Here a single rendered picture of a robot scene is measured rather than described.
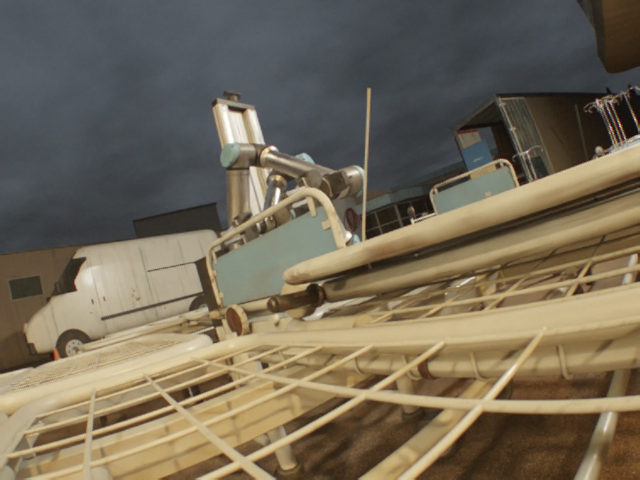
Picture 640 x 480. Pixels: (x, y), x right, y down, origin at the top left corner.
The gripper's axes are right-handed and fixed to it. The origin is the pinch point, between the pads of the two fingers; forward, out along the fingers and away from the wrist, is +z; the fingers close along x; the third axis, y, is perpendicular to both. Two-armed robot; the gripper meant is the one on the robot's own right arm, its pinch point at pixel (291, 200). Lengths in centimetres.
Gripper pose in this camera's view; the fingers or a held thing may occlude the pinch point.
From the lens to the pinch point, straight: 101.6
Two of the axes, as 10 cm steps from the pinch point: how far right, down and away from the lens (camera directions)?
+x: -4.1, -9.1, -0.4
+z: -6.4, 3.2, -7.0
